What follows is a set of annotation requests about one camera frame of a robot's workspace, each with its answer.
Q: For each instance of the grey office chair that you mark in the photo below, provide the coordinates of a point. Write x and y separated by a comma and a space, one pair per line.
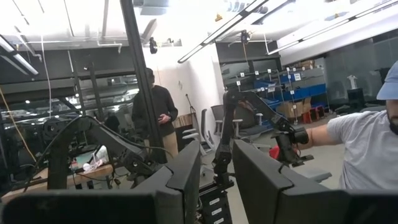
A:
203, 130
219, 115

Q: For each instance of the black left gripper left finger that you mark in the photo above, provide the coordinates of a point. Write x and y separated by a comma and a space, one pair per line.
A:
93, 208

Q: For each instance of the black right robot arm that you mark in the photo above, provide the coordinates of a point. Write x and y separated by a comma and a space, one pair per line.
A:
228, 124

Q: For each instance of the wooden desk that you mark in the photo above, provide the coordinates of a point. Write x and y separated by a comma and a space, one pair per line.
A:
93, 172

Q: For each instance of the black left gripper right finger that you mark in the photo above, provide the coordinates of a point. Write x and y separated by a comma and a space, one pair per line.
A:
311, 208

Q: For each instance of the black vertical frame post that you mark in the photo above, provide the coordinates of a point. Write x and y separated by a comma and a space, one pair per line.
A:
140, 77

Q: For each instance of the person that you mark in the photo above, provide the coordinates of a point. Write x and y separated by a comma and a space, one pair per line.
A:
166, 109
367, 149

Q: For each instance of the metal shelving with blue bins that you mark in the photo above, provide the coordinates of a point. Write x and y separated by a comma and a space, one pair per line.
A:
304, 91

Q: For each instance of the brown cardboard boxes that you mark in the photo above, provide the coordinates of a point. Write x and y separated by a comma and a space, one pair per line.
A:
290, 109

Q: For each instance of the long ceiling light strip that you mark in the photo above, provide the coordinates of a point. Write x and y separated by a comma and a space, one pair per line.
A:
224, 29
21, 60
326, 29

